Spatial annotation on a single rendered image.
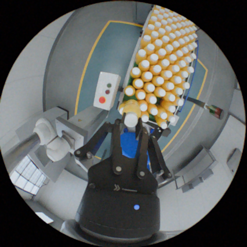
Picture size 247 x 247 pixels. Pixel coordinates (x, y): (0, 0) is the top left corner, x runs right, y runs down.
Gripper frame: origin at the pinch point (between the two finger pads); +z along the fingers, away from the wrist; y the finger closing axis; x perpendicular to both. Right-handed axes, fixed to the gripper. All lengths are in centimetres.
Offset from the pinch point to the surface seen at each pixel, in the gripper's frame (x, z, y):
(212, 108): 21, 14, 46
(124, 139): -24.2, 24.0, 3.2
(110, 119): -70, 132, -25
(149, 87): 11.5, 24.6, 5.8
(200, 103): 21, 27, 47
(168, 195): -323, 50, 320
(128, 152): -24.2, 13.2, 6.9
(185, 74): 29.3, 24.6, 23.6
